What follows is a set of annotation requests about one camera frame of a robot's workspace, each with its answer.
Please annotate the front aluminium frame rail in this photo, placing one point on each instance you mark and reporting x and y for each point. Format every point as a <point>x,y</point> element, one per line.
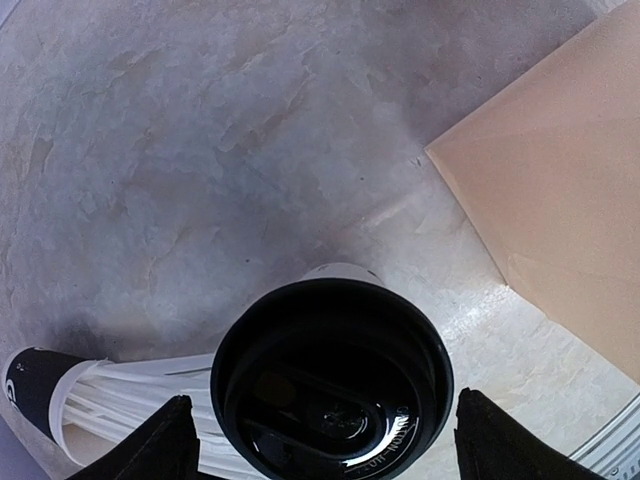
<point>613,452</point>

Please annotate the brown paper bag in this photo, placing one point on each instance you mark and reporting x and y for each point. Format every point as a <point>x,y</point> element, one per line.
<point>548,173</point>

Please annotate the black cup holding straws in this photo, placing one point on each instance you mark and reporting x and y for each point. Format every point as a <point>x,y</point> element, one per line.
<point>37,383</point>

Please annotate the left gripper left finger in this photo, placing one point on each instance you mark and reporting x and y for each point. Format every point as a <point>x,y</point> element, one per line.
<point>165,446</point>

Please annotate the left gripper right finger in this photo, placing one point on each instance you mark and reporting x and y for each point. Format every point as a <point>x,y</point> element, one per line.
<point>490,444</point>

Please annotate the bundle of white straws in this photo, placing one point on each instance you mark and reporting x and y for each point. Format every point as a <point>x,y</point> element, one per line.
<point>96,404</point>

